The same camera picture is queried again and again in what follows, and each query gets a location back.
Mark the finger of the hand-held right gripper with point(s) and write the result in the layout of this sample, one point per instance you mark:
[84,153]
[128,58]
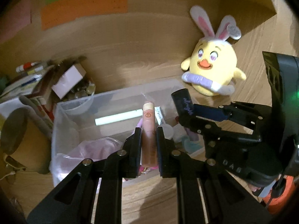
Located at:
[210,131]
[210,113]

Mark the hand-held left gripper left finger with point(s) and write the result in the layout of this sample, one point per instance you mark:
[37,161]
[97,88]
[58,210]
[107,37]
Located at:
[136,149]

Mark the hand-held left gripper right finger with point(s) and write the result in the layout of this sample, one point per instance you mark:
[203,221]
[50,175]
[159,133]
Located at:
[161,149]

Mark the peach cosmetic tube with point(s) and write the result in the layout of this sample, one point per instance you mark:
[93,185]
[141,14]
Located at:
[149,135]

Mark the dark cosmetic tube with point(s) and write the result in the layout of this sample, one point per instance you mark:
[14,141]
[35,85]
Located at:
[184,102]

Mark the white green tube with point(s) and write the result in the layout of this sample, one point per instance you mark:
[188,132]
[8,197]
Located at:
[114,119]

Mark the clear plastic storage box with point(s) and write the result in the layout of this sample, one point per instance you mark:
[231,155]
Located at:
[70,126]

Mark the person's right hand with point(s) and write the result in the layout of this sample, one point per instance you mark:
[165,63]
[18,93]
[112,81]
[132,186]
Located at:
[255,187]

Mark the lilac tube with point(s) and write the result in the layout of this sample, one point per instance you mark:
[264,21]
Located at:
[192,135]

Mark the pink scissors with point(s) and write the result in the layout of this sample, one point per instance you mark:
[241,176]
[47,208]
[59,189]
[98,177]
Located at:
[144,169]

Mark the teal item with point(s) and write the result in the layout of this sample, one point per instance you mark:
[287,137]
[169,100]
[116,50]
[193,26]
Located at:
[192,145]

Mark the purple pen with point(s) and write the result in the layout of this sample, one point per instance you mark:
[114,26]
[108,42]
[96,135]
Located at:
[140,123]

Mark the white printed tube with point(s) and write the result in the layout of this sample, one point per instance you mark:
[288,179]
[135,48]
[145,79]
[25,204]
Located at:
[159,116]

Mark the pink patterned bag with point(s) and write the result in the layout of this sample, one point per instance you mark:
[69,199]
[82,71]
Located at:
[93,149]

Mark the yellow chick plush toy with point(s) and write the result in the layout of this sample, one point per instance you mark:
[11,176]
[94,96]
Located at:
[215,70]

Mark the white bowl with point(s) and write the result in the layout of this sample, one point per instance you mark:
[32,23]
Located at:
[79,106]

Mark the small white cardboard box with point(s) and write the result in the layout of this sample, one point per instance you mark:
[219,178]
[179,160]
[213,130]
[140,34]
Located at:
[69,79]

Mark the red white carton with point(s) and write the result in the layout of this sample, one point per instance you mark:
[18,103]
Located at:
[44,107]

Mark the thin-framed glasses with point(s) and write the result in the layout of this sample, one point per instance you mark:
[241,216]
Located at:
[14,162]

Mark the white storage container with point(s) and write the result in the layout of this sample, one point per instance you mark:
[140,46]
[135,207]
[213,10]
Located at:
[10,108]

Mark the stack of papers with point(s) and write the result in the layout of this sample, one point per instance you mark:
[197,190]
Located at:
[21,84]

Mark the red white marker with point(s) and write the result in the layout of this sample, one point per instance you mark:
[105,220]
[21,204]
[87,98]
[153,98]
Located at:
[26,67]

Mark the orange paper sheet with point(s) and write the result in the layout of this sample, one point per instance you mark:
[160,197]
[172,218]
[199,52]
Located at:
[84,9]

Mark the dark green object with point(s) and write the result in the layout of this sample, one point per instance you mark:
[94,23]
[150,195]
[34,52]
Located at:
[2,80]

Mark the pink paper sheet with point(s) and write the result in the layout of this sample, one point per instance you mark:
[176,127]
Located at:
[14,18]

